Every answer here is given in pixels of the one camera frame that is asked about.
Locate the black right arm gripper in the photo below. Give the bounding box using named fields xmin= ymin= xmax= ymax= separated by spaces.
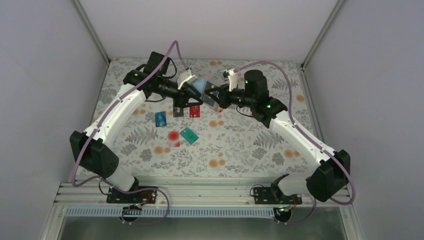
xmin=206 ymin=83 xmax=255 ymax=109

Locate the pink leather card holder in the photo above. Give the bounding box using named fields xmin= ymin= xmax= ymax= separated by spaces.
xmin=192 ymin=74 xmax=223 ymax=114

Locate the red credit card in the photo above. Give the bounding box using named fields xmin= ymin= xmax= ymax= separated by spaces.
xmin=189 ymin=105 xmax=201 ymax=118

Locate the black credit card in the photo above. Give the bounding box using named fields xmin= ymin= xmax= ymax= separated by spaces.
xmin=203 ymin=86 xmax=219 ymax=106
xmin=172 ymin=106 xmax=184 ymax=118

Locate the blue credit card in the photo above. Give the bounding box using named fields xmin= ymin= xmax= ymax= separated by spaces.
xmin=154 ymin=111 xmax=167 ymax=128

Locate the teal credit card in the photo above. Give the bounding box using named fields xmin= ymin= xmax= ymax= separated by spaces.
xmin=179 ymin=127 xmax=199 ymax=145

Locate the white card red circle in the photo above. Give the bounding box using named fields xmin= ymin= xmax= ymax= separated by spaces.
xmin=167 ymin=130 xmax=180 ymax=148

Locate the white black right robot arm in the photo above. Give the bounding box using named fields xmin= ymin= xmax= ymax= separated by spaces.
xmin=215 ymin=69 xmax=351 ymax=204

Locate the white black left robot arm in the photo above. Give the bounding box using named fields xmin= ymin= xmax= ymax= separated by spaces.
xmin=69 ymin=51 xmax=210 ymax=203

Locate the floral patterned table mat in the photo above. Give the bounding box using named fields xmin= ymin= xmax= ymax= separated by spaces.
xmin=92 ymin=58 xmax=313 ymax=178

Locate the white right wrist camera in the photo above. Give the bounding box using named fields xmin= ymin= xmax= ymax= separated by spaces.
xmin=222 ymin=68 xmax=239 ymax=92

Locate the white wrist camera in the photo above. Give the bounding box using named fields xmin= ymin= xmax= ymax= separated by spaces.
xmin=176 ymin=68 xmax=199 ymax=90
xmin=222 ymin=68 xmax=239 ymax=92

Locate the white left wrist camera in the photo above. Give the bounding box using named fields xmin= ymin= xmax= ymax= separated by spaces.
xmin=176 ymin=68 xmax=199 ymax=90

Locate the left aluminium frame post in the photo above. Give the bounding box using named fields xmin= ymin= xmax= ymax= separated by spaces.
xmin=71 ymin=0 xmax=111 ymax=65

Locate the aluminium frame post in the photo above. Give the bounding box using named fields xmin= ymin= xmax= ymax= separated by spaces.
xmin=300 ymin=0 xmax=346 ymax=71
xmin=71 ymin=0 xmax=111 ymax=65

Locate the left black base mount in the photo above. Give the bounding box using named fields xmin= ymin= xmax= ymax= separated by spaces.
xmin=106 ymin=178 xmax=157 ymax=216

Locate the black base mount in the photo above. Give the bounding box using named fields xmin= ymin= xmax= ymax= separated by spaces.
xmin=249 ymin=174 xmax=303 ymax=224
xmin=106 ymin=178 xmax=157 ymax=216

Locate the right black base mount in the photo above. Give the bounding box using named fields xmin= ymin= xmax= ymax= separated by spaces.
xmin=249 ymin=174 xmax=303 ymax=224

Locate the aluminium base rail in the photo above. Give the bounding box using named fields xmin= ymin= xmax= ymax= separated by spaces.
xmin=53 ymin=176 xmax=350 ymax=219

